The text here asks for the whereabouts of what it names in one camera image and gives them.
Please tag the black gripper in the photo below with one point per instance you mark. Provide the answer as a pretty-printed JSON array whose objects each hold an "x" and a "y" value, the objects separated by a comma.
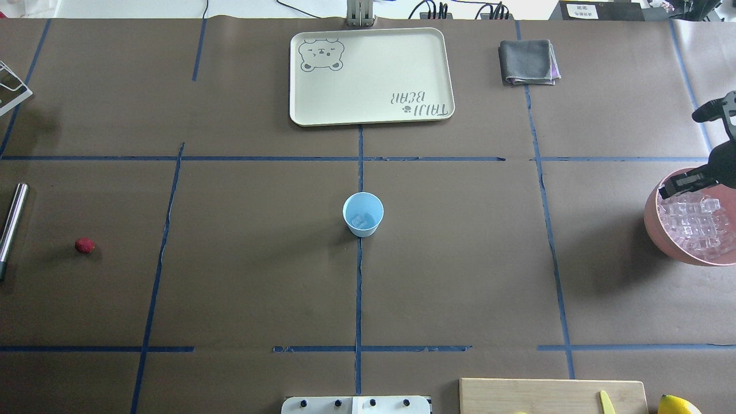
[{"x": 724, "y": 164}]

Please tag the clear ice cube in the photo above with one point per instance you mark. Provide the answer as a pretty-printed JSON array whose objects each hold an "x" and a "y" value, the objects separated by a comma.
[{"x": 362, "y": 221}]

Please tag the pile of clear ice cubes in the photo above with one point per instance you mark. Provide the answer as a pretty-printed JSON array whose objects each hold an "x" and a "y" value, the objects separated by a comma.
[{"x": 699, "y": 224}]

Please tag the light blue plastic cup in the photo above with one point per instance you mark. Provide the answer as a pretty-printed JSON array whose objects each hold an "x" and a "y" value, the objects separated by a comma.
[{"x": 363, "y": 212}]

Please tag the pink bowl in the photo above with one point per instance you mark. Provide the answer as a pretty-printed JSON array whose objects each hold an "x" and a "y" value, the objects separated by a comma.
[{"x": 657, "y": 234}]

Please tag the black box with label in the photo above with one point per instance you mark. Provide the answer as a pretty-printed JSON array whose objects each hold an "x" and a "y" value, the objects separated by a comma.
[{"x": 597, "y": 11}]

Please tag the folded grey cloth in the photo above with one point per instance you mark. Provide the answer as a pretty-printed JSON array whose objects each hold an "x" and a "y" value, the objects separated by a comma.
[{"x": 528, "y": 62}]

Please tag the yellow lemon near avocado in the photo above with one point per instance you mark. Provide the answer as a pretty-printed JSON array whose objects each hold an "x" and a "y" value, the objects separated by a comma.
[{"x": 670, "y": 404}]

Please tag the bamboo cutting board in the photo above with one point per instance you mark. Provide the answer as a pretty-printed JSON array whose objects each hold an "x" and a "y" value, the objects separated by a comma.
[{"x": 549, "y": 396}]

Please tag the cream bear tray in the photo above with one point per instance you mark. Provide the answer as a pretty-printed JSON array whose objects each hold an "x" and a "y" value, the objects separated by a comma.
[{"x": 369, "y": 76}]

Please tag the red strawberry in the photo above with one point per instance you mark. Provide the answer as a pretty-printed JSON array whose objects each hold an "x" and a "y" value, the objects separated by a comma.
[{"x": 84, "y": 245}]

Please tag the steel muddler with black tip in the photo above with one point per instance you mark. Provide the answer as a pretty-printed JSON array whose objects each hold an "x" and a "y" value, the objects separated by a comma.
[{"x": 11, "y": 224}]

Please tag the aluminium frame post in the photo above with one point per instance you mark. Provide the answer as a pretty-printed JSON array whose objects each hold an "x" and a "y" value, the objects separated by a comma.
[{"x": 360, "y": 13}]

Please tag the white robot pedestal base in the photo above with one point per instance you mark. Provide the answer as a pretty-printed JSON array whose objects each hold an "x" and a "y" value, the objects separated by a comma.
[{"x": 357, "y": 404}]

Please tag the white wire cup rack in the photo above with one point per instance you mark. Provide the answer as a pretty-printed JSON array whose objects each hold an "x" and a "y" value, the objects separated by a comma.
[{"x": 13, "y": 90}]

